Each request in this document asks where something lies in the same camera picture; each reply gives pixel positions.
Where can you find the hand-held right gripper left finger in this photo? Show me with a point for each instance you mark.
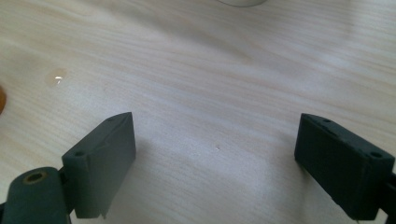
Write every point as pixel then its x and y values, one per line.
pixel 102 168

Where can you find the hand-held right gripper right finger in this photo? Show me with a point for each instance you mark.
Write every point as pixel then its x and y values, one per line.
pixel 339 168

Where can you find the clear liquid drop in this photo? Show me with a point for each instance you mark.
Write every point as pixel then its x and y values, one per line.
pixel 57 77

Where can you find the orange round object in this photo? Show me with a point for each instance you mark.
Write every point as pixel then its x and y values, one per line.
pixel 2 100

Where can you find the white round container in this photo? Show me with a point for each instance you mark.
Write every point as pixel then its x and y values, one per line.
pixel 242 2

